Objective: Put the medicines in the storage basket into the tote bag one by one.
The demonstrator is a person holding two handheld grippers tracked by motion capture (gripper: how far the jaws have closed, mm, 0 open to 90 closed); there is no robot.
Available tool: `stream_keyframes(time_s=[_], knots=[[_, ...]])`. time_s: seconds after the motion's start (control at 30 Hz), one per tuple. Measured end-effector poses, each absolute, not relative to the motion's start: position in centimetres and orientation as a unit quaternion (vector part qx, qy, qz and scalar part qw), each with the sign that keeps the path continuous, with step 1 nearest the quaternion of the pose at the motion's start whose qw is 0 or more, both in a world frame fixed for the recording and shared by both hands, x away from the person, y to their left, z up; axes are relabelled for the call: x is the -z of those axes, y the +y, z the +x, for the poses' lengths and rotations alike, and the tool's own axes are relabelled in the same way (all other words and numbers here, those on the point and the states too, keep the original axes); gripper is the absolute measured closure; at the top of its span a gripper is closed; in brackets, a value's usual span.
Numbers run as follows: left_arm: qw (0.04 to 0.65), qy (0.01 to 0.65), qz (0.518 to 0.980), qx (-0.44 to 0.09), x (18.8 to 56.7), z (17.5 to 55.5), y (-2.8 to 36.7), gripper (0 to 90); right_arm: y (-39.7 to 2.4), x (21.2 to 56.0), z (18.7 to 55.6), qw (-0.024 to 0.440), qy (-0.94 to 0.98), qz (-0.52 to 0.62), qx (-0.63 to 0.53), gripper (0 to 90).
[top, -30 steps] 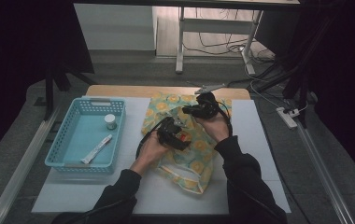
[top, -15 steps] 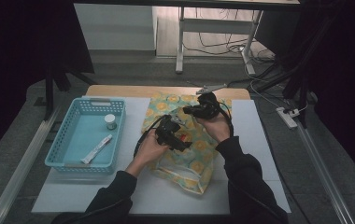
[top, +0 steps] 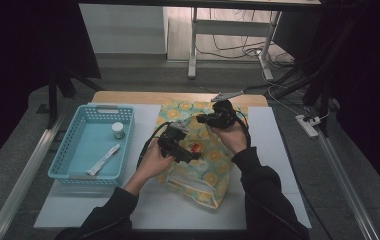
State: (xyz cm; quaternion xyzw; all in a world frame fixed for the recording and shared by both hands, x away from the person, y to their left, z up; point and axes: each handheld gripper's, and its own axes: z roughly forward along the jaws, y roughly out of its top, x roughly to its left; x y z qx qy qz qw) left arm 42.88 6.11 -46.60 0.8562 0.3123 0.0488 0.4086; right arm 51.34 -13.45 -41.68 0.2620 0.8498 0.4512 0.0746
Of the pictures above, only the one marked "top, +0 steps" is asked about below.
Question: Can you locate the person's left hand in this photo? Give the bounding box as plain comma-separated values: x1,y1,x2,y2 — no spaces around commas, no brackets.
134,138,176,184

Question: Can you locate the right hand-held gripper black cable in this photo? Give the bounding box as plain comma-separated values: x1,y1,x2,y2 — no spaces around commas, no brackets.
233,109,253,148

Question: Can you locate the dark curtain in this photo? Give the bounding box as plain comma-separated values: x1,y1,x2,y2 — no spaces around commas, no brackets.
0,0,102,178
321,0,380,204

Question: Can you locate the left hand-held gripper black cable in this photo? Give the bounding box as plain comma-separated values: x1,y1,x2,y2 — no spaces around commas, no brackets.
136,121,173,169

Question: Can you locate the person's right hand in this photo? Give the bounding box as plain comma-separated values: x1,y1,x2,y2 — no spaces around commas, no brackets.
211,121,250,155

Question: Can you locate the white desk frame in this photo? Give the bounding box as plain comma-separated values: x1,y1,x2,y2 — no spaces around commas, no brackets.
79,0,322,81

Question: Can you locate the small white-capped jar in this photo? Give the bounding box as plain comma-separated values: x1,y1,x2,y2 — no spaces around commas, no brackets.
111,121,126,140

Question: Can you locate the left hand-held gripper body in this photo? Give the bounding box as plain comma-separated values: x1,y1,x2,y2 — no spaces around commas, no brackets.
157,117,193,159

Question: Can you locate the white table mat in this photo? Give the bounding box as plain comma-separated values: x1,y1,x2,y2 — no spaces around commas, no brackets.
33,103,312,231

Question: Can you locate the hand-held gripper black cable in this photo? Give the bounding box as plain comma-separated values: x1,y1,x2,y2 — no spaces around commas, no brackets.
136,121,173,169
233,109,253,148

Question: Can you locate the black metal stand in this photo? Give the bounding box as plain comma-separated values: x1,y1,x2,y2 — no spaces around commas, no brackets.
46,64,105,130
271,16,361,138

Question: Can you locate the white power strip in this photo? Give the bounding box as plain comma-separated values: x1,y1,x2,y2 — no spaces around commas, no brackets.
295,114,322,138

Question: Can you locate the aluminium rail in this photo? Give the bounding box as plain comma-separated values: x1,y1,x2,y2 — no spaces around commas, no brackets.
316,129,380,240
0,111,67,240

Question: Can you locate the tangle of black floor cables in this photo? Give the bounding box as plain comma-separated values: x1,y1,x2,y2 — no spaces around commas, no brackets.
196,9,296,69

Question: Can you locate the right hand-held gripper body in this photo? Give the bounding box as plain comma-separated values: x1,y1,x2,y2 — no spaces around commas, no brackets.
207,90,245,130

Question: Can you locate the orange slice print tote bag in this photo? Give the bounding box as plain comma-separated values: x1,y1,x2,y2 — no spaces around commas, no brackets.
156,99,250,210

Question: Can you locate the white power cable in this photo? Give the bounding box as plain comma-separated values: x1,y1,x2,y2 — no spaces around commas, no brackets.
261,66,331,122

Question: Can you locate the white cabinet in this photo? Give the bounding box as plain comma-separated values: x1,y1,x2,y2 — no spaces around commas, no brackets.
79,3,168,55

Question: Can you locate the white ointment tube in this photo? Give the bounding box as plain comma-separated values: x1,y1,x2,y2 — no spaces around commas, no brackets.
86,143,122,177

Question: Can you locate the light blue perforated plastic basket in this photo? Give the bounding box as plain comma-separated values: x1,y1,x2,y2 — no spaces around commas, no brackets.
47,103,136,187

